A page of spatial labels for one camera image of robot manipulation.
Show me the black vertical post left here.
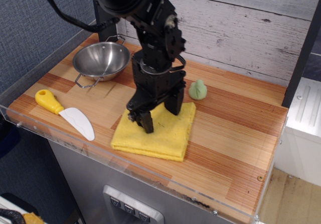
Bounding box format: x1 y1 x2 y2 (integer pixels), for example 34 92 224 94
92 0 118 42

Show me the grey toy fridge cabinet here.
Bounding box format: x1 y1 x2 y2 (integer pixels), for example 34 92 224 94
50 142 254 223

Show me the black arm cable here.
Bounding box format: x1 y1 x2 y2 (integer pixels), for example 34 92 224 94
39 0 120 33

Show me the black vertical post right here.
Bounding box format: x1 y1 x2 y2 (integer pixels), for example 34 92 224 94
282 0 320 108

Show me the metal bowl with handles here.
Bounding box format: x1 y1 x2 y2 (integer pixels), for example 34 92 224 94
73 34 131 88

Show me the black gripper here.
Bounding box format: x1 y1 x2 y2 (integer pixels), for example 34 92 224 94
127 50 186 134

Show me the white toy sink unit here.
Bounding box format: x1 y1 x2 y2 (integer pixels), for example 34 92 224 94
274 77 320 186

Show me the clear acrylic table guard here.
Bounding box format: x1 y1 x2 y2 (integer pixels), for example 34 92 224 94
1 34 287 223

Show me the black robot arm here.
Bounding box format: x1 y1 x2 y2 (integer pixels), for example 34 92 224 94
97 0 186 134

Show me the yellow black object bottom left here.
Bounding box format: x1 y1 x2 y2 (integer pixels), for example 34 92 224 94
1 208 45 224

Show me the silver dispenser button panel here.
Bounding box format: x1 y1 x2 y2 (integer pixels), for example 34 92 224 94
103 185 165 223

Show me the yellow cloth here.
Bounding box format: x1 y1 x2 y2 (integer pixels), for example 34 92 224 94
111 102 196 162

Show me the yellow handled white knife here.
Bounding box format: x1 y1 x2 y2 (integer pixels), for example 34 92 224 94
35 89 95 141

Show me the green plush toy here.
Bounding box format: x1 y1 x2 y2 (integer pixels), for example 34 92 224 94
189 79 207 100

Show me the black vertical post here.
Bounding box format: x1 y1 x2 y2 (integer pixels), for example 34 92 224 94
282 0 320 108
92 0 118 42

